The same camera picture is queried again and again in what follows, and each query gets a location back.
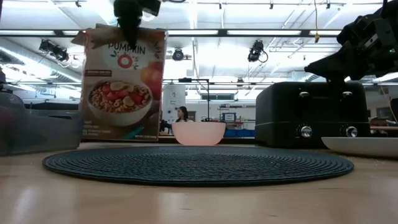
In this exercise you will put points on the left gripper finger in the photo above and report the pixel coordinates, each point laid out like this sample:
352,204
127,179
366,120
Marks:
130,28

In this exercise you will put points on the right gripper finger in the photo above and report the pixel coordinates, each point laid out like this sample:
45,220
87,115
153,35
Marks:
329,69

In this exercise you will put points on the pumpkin O's cereal box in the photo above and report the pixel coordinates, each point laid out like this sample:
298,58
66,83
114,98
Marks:
124,102

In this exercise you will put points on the pale blue plate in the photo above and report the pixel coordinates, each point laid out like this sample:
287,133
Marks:
363,146

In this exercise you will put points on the pink bowl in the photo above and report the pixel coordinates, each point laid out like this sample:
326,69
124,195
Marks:
199,133

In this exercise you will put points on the black four-slot toaster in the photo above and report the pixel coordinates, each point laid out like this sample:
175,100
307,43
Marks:
311,115

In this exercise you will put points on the white cabinet machine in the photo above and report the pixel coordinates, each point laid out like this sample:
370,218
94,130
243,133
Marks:
174,102

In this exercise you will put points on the person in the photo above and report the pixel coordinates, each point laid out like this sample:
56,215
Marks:
182,114

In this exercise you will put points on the blue storage bins row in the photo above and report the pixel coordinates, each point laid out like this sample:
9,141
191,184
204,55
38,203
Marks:
239,133

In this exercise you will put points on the grey translucent plastic bin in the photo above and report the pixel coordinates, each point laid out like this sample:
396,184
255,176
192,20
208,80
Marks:
37,130

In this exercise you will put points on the round dark blue placemat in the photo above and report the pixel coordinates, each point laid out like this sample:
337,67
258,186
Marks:
199,166

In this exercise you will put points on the black ceiling-mounted camera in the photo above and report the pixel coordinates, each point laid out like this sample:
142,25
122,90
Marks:
54,49
256,51
178,54

